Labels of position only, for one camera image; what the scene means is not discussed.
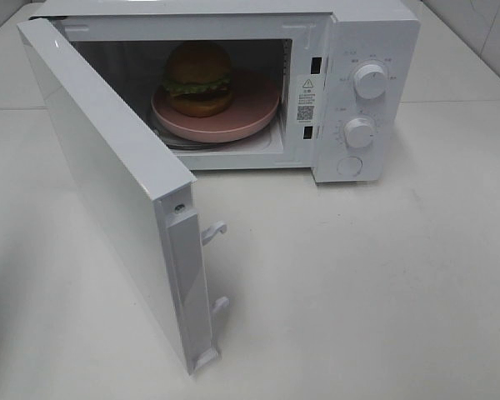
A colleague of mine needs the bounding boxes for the lower white timer knob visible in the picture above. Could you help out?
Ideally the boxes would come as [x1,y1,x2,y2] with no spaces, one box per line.
[343,117,376,148]

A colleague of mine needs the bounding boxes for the toy burger with lettuce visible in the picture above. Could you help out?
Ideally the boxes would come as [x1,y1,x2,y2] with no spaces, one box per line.
[162,41,233,118]

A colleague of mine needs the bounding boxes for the white warning label sticker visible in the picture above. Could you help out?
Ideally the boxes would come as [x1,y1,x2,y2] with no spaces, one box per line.
[296,75,318,123]

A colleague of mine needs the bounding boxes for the pink round plate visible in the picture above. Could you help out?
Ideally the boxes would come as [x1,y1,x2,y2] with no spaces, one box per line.
[151,69,281,143]

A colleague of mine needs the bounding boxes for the white round door button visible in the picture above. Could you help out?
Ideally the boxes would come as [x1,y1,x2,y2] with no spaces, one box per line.
[337,157,363,177]

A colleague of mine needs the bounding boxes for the glass microwave turntable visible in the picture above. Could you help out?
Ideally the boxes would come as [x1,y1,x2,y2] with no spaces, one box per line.
[153,127,275,151]

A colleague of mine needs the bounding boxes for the white microwave door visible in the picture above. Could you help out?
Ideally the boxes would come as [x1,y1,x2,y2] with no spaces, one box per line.
[17,18,228,373]

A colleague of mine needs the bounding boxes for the upper white power knob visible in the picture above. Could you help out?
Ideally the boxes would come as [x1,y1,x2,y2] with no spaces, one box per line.
[352,61,388,100]

